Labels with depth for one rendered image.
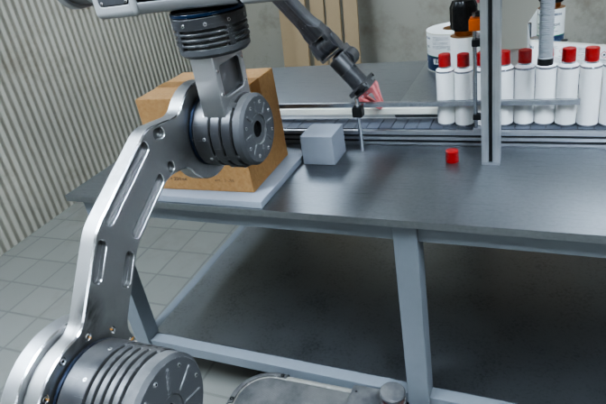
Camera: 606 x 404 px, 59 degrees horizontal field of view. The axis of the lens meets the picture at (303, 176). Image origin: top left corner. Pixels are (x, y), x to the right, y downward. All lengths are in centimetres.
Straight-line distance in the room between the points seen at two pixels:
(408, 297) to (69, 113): 292
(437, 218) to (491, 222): 12
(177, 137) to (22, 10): 278
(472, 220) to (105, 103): 325
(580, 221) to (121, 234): 91
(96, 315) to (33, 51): 295
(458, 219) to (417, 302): 28
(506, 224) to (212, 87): 68
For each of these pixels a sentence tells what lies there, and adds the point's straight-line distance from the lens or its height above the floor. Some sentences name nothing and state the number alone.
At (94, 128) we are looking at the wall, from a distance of 403.
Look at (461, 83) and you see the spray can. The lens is 155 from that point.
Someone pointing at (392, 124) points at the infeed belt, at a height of 88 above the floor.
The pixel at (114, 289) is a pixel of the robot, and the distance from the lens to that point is 92.
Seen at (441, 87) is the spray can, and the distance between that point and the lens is 157.
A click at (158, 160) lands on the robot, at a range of 98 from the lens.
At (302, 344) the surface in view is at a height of 22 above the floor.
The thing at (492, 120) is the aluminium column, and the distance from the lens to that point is 143.
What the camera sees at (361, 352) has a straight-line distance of 181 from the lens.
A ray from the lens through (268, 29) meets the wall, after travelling 515.
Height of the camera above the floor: 149
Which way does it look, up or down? 26 degrees down
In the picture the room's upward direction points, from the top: 10 degrees counter-clockwise
